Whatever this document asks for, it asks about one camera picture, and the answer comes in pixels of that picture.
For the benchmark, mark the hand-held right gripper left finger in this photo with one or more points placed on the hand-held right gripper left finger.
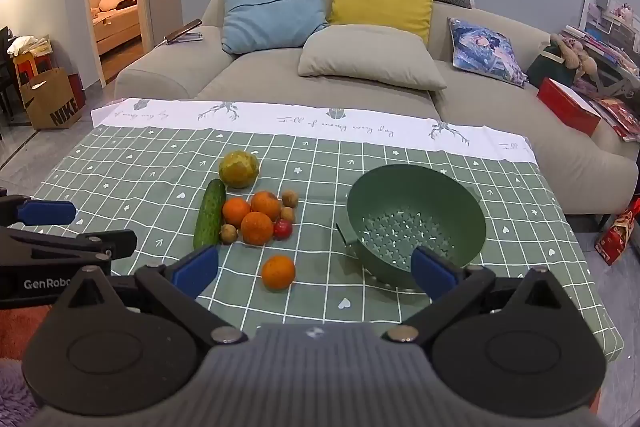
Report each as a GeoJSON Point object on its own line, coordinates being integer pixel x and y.
{"type": "Point", "coordinates": [196, 268]}

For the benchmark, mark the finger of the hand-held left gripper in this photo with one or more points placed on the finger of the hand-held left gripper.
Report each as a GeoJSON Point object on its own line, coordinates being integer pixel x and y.
{"type": "Point", "coordinates": [75, 242]}
{"type": "Point", "coordinates": [47, 212]}

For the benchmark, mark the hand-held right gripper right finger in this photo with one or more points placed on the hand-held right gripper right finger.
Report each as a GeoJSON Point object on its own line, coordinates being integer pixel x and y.
{"type": "Point", "coordinates": [432, 274]}

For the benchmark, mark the green cucumber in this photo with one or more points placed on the green cucumber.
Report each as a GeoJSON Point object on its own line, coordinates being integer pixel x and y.
{"type": "Point", "coordinates": [210, 219]}

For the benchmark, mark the orange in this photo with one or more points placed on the orange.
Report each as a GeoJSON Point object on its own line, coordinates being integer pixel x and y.
{"type": "Point", "coordinates": [236, 212]}
{"type": "Point", "coordinates": [265, 204]}
{"type": "Point", "coordinates": [278, 272]}
{"type": "Point", "coordinates": [257, 228]}

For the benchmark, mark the green colander bowl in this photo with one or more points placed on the green colander bowl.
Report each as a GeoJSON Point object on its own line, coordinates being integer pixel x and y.
{"type": "Point", "coordinates": [400, 192]}

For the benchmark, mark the yellow-green pear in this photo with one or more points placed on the yellow-green pear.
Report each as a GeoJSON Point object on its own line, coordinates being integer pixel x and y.
{"type": "Point", "coordinates": [239, 169]}

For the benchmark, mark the small red fruit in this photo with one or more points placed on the small red fruit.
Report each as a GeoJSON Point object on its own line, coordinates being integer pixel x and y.
{"type": "Point", "coordinates": [282, 230]}

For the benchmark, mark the brown paper bag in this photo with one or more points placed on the brown paper bag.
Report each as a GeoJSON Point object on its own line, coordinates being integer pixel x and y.
{"type": "Point", "coordinates": [50, 99]}

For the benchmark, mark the green checked tablecloth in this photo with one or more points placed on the green checked tablecloth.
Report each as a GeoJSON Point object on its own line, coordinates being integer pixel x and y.
{"type": "Point", "coordinates": [150, 157]}

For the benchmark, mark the purple fluffy rug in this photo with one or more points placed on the purple fluffy rug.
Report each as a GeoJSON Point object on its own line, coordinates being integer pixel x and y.
{"type": "Point", "coordinates": [12, 394]}

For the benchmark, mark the brown kiwi upper right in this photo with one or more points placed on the brown kiwi upper right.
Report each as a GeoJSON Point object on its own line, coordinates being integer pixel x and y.
{"type": "Point", "coordinates": [290, 198]}

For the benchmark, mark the black chair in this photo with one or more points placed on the black chair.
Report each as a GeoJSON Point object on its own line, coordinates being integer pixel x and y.
{"type": "Point", "coordinates": [6, 77]}

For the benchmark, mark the white plastic bag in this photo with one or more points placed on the white plastic bag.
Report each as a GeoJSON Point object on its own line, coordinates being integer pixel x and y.
{"type": "Point", "coordinates": [22, 45]}

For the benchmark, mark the red snack bag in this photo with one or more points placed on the red snack bag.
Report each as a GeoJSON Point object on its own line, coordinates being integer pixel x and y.
{"type": "Point", "coordinates": [617, 234]}

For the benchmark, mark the beige sofa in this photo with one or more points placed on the beige sofa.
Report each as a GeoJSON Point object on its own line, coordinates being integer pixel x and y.
{"type": "Point", "coordinates": [260, 79]}

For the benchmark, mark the bed with white bedding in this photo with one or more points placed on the bed with white bedding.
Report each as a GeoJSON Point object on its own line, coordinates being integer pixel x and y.
{"type": "Point", "coordinates": [117, 14]}

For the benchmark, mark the red box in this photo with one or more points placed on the red box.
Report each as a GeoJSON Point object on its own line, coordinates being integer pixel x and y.
{"type": "Point", "coordinates": [567, 107]}

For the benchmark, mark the beige pillow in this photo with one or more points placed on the beige pillow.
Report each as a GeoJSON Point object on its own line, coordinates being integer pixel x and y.
{"type": "Point", "coordinates": [365, 59]}

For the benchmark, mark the smartphone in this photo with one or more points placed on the smartphone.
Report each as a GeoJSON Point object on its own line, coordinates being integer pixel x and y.
{"type": "Point", "coordinates": [184, 31]}

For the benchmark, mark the printed picture pillow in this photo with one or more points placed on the printed picture pillow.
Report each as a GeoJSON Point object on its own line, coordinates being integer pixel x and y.
{"type": "Point", "coordinates": [487, 52]}

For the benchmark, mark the dark green bag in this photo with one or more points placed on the dark green bag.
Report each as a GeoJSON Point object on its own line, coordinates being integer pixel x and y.
{"type": "Point", "coordinates": [545, 69]}

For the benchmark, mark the beige plush toy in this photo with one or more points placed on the beige plush toy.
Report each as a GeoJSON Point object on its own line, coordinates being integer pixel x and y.
{"type": "Point", "coordinates": [575, 54]}

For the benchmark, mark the blue pillow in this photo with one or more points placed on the blue pillow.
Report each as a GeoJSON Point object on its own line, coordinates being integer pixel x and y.
{"type": "Point", "coordinates": [272, 9]}

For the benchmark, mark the pile of magazines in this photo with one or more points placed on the pile of magazines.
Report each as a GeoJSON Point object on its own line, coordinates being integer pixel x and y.
{"type": "Point", "coordinates": [612, 57]}

